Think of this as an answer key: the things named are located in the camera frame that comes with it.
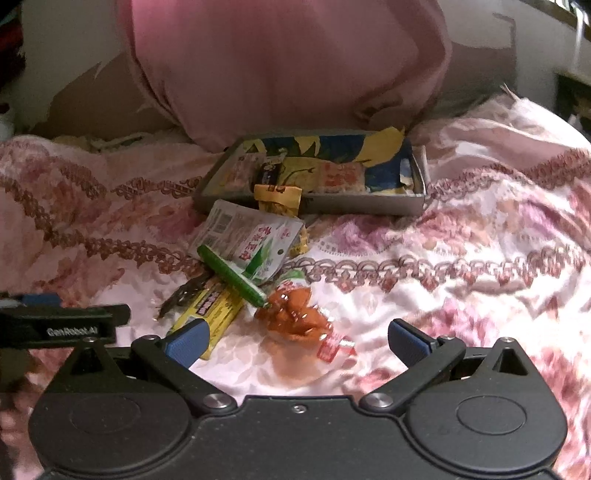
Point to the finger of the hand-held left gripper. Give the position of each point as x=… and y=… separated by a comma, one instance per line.
x=39, y=300

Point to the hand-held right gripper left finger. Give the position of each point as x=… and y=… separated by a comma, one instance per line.
x=187, y=341

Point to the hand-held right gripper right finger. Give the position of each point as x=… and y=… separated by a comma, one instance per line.
x=408, y=341

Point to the yellow green snack packet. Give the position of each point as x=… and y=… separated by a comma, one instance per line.
x=217, y=309

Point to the dark snack packet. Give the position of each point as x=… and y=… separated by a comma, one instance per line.
x=184, y=295

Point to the green sausage stick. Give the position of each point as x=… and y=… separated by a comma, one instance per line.
x=231, y=274

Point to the orange sausages packet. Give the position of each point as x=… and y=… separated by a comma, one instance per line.
x=295, y=314

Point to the white pink snack packet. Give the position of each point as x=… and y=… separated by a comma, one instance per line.
x=235, y=235

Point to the grey box with blue-yellow lining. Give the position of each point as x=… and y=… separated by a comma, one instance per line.
x=383, y=203

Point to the yellow snack packet brown label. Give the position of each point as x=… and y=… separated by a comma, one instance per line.
x=277, y=198

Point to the beige cracker packet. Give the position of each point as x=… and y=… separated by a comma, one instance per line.
x=341, y=177

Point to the clear grain bar packet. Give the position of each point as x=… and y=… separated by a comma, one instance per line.
x=242, y=173

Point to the blue snack packet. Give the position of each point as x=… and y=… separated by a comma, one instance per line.
x=269, y=174

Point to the grey cloth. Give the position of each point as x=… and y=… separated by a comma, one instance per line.
x=466, y=108

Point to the pink pillow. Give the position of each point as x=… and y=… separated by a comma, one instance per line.
x=277, y=69

